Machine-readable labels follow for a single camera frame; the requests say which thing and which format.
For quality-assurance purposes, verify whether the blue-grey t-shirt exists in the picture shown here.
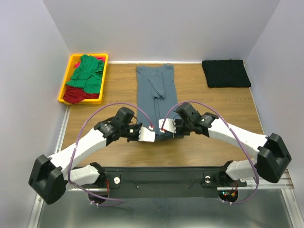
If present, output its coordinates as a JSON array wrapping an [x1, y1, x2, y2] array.
[[136, 64, 178, 141]]

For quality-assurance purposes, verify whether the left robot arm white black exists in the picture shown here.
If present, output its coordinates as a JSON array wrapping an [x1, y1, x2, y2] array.
[[28, 107, 145, 205]]

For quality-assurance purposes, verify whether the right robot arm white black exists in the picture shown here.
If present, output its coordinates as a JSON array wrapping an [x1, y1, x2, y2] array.
[[163, 103, 292, 185]]

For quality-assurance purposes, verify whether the dark red t-shirt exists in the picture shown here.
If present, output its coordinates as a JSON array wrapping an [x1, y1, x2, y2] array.
[[63, 85, 99, 104]]

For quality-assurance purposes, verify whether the folded black t-shirt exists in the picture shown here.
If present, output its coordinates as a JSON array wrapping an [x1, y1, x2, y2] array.
[[202, 59, 251, 88]]

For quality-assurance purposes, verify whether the green t-shirt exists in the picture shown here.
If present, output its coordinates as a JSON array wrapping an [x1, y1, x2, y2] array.
[[66, 55, 105, 94]]

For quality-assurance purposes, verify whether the electronics board with leds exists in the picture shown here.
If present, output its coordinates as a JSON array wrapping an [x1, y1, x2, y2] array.
[[218, 190, 238, 202]]

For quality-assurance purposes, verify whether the pink t-shirt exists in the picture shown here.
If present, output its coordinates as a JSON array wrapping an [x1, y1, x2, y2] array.
[[75, 56, 105, 68]]

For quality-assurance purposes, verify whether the yellow plastic tray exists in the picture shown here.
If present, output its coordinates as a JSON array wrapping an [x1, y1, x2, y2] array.
[[58, 54, 108, 105]]

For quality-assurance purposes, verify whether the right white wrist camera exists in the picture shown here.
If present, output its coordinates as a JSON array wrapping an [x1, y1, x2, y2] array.
[[158, 118, 176, 133]]

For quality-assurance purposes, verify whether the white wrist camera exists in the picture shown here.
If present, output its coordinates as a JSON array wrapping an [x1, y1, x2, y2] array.
[[138, 126, 156, 143], [158, 118, 176, 133]]

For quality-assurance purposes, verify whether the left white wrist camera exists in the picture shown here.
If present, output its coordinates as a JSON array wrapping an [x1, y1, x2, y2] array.
[[138, 126, 156, 143]]

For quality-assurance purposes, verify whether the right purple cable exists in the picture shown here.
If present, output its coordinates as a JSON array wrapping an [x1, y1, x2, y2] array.
[[160, 101, 260, 206]]

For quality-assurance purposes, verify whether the purple cable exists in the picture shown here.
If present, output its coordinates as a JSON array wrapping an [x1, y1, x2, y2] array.
[[67, 102, 155, 207], [160, 101, 260, 206]]

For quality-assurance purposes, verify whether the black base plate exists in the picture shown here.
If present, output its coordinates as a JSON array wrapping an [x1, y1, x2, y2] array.
[[84, 166, 247, 199]]

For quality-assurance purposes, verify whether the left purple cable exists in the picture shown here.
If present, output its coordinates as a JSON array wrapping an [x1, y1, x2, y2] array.
[[67, 102, 155, 207]]

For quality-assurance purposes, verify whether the aluminium frame rail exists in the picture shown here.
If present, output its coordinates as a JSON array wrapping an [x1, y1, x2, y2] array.
[[38, 102, 286, 228]]

